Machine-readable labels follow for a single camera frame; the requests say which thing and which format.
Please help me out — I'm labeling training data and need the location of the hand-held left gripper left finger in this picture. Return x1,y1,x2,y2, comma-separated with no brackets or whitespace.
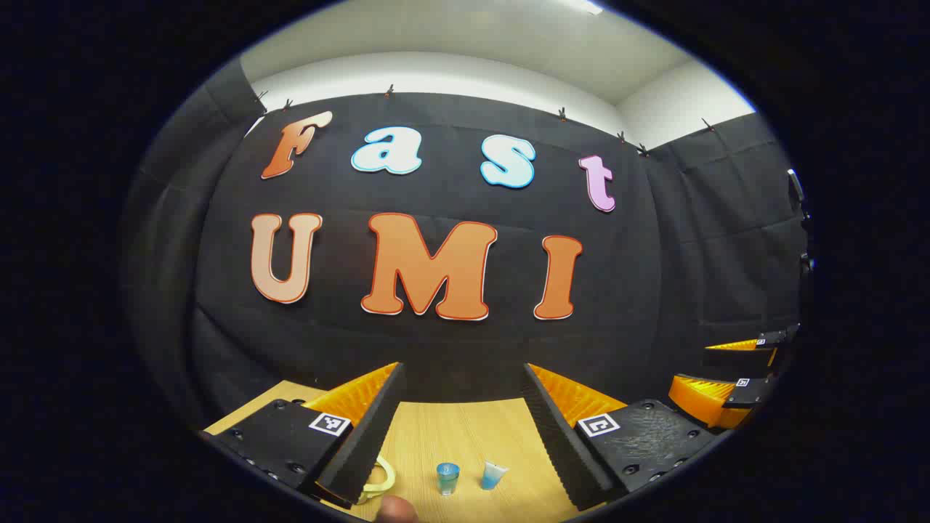
200,362,406,508

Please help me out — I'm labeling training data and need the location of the pale yellow suitcase pouch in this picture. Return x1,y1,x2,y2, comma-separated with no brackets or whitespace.
357,455,397,503

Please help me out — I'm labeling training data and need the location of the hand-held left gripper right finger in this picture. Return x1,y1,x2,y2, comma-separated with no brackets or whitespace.
520,362,727,511

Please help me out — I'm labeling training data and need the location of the black backdrop cloth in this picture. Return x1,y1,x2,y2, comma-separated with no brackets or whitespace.
120,58,814,437

